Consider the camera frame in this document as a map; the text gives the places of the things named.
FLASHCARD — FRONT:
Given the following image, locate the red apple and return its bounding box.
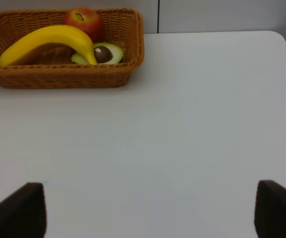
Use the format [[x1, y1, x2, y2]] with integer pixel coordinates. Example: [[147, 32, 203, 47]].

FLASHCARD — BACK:
[[62, 7, 105, 43]]

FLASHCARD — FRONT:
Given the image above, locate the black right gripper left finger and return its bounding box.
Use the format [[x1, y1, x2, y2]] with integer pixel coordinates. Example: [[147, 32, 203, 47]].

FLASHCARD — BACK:
[[0, 182, 47, 238]]

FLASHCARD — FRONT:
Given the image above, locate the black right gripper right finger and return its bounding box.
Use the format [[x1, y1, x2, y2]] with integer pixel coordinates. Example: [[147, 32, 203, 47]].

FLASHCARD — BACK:
[[254, 180, 286, 238]]

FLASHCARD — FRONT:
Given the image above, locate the yellow banana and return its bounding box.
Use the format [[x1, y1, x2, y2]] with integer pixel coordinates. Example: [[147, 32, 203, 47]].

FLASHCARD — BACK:
[[0, 25, 98, 67]]

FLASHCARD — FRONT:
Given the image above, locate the halved avocado with pit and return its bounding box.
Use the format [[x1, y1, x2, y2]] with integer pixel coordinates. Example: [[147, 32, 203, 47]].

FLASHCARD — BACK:
[[71, 42, 124, 65]]

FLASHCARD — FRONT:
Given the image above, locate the orange wicker basket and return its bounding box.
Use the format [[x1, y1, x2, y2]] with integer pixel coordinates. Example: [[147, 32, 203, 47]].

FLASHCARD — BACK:
[[0, 8, 144, 89]]

